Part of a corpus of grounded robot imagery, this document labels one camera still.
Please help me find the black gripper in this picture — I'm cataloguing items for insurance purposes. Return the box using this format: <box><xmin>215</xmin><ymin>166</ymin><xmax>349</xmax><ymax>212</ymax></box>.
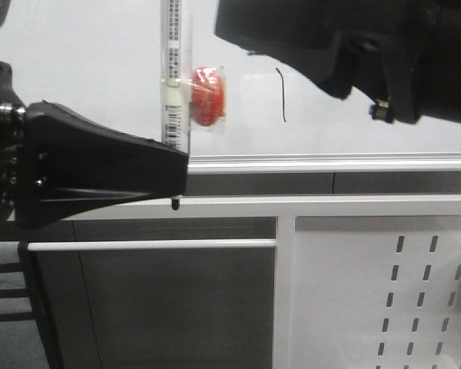
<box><xmin>0</xmin><ymin>61</ymin><xmax>189</xmax><ymax>229</ymax></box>
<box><xmin>345</xmin><ymin>0</ymin><xmax>461</xmax><ymax>127</ymax></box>

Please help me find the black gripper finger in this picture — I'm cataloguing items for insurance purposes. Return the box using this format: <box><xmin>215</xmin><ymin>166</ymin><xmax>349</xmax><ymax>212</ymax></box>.
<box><xmin>215</xmin><ymin>1</ymin><xmax>388</xmax><ymax>101</ymax></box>

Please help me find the red round magnet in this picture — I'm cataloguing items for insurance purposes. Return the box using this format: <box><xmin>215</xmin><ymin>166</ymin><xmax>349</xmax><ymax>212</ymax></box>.
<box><xmin>191</xmin><ymin>67</ymin><xmax>227</xmax><ymax>135</ymax></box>

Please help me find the white black whiteboard marker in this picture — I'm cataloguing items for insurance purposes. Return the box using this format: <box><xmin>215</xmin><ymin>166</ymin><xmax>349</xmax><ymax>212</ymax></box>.
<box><xmin>159</xmin><ymin>0</ymin><xmax>193</xmax><ymax>211</ymax></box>

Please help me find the dark grey panel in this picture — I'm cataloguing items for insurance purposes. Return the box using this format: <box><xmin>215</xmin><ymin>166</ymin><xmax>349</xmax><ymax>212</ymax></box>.
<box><xmin>33</xmin><ymin>218</ymin><xmax>276</xmax><ymax>368</ymax></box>

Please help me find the white perforated pegboard panel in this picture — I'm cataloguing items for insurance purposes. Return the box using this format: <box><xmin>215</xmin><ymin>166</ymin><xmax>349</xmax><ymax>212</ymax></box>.
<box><xmin>289</xmin><ymin>216</ymin><xmax>461</xmax><ymax>368</ymax></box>

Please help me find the black chair frame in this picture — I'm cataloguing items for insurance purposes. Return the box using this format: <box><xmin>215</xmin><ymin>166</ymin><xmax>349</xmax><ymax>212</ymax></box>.
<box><xmin>0</xmin><ymin>241</ymin><xmax>64</xmax><ymax>368</ymax></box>

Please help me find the whiteboard with aluminium frame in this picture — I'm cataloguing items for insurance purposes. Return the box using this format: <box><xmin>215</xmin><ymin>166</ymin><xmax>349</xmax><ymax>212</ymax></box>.
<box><xmin>0</xmin><ymin>1</ymin><xmax>461</xmax><ymax>173</ymax></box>

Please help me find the white metal stand frame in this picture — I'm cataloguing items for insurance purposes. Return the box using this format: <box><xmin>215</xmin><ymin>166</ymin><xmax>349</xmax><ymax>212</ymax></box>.
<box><xmin>0</xmin><ymin>195</ymin><xmax>461</xmax><ymax>368</ymax></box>

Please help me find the white horizontal handle bar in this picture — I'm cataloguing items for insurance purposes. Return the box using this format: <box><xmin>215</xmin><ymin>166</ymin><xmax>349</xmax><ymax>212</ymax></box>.
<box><xmin>27</xmin><ymin>238</ymin><xmax>277</xmax><ymax>252</ymax></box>

